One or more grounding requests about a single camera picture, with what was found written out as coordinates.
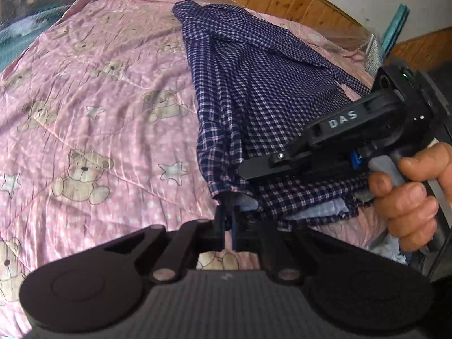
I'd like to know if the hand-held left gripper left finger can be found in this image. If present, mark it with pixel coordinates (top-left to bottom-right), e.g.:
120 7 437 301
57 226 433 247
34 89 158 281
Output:
106 205 234 284

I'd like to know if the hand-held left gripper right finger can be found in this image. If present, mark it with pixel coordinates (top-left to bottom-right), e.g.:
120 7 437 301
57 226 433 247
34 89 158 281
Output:
233 208 354 284

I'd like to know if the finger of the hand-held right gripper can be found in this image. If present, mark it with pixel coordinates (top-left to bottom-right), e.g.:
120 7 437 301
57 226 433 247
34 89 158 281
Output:
237 150 368 184

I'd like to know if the navy checked shirt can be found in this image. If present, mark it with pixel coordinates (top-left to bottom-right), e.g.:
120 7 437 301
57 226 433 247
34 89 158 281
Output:
172 0 382 228

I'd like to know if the person's right hand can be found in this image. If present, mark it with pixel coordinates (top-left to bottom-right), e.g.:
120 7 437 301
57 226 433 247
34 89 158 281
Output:
369 143 450 253

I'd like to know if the light blue cloth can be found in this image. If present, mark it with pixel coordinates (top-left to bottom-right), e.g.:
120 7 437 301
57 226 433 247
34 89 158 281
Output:
233 196 355 227

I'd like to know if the teal pole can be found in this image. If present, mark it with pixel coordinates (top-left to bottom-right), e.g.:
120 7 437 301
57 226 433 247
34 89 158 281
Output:
381 3 411 60

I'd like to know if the pink bear print quilt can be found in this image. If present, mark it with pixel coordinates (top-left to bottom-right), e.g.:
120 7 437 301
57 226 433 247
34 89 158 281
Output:
0 0 407 304

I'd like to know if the teal cloth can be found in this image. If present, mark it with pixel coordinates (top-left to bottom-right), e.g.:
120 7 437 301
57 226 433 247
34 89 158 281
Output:
0 25 38 73

